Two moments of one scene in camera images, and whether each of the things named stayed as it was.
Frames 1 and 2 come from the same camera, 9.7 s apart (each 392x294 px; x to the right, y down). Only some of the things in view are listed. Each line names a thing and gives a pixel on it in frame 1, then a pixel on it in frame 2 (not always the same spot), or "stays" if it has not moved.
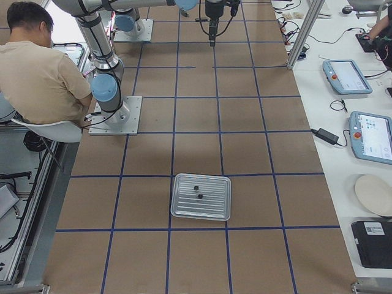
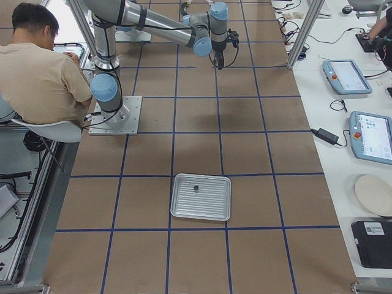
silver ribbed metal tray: x=207 y=196 stays
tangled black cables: x=287 y=28 stays
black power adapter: x=326 y=135 stays
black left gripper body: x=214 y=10 → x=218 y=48
